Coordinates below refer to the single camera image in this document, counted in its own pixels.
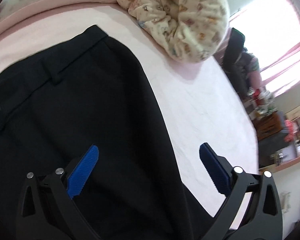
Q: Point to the black pants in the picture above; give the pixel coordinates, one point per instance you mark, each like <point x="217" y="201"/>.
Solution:
<point x="92" y="91"/>

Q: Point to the pink curtain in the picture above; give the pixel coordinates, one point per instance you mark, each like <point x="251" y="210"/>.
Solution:
<point x="284" y="73"/>

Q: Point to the wooden chair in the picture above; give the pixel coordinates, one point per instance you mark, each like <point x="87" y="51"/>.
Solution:
<point x="267" y="125"/>

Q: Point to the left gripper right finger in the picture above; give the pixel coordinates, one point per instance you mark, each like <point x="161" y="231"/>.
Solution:
<point x="262" y="218"/>

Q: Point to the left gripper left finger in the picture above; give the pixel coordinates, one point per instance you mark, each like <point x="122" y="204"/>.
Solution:
<point x="46" y="209"/>

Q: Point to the black reclining chair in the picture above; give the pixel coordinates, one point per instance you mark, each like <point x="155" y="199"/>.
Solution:
<point x="240" y="66"/>

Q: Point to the pink bookshelf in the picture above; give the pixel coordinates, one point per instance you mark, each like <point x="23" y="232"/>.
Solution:
<point x="282" y="150"/>

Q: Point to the pink bed blanket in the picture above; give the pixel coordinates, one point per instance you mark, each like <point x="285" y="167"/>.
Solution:
<point x="197" y="102"/>

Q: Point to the rolled teddy print duvet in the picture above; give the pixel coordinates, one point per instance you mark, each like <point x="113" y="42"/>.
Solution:
<point x="188" y="30"/>

